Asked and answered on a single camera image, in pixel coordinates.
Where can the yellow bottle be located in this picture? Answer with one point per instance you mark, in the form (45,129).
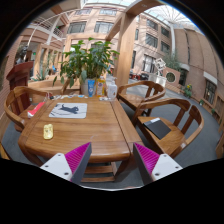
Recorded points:
(100,89)

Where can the dark bust statue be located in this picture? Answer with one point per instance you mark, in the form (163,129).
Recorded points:
(22,55)

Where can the wooden chair far right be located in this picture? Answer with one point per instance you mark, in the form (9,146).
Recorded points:
(153,91)

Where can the dark wooden pedestal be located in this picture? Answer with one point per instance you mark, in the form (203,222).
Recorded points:
(19,74)

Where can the wooden chair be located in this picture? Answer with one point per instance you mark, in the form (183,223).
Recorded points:
(153,91)
(165,136)
(19,101)

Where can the white pump bottle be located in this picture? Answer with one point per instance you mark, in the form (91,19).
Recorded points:
(112,89)

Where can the wooden chair left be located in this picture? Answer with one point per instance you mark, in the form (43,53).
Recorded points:
(19,101)

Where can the black notebook on chair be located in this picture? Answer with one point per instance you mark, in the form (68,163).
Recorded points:
(157,127)

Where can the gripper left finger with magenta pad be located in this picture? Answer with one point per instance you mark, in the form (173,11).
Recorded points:
(70,166)

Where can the grey mouse pad with cat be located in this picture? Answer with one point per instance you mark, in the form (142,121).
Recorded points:
(69,110)

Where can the blue tube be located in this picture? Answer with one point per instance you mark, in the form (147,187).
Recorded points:
(91,84)

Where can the white sculpture on plinth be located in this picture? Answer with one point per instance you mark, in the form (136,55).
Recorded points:
(158,77)

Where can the green potted plant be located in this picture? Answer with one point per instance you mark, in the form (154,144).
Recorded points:
(83,63)

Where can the wooden chair near right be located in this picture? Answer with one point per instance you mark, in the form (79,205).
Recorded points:
(165,136)

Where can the wooden pillar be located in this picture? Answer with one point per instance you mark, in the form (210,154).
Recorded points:
(125,26)

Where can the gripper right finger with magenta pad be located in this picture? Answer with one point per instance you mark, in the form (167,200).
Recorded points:
(153,166)

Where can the wooden table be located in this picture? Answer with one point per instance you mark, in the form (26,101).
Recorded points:
(106,126)

